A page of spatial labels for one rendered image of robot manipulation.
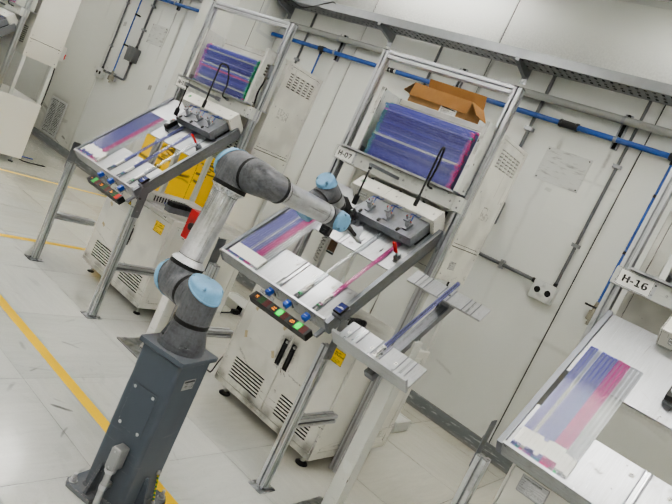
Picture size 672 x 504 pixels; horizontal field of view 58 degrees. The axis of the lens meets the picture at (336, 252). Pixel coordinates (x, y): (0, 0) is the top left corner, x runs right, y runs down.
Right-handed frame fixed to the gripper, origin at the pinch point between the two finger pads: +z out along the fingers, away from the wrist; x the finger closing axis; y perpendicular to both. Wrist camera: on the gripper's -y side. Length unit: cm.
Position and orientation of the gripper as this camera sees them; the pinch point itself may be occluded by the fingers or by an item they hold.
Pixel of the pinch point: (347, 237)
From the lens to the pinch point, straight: 253.1
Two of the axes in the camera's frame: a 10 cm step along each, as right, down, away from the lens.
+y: 6.5, -7.1, 2.9
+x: -7.0, -4.1, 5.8
